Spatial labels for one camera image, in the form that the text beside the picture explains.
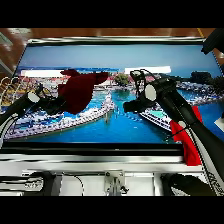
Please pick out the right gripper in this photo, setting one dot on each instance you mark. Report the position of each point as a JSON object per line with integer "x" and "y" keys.
{"x": 138, "y": 105}

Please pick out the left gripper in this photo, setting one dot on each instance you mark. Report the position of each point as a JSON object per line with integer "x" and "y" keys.
{"x": 52, "y": 104}

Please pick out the dark red T-shirt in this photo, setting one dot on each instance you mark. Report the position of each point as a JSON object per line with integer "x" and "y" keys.
{"x": 80, "y": 91}

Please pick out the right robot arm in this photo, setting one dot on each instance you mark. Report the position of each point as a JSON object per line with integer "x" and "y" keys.
{"x": 186, "y": 115}

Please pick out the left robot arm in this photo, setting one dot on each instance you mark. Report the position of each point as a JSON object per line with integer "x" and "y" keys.
{"x": 16, "y": 107}

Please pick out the bright red T-shirt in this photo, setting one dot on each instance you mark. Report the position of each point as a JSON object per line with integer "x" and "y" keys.
{"x": 191, "y": 151}

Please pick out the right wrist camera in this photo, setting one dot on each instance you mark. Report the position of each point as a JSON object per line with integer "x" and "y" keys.
{"x": 138, "y": 78}

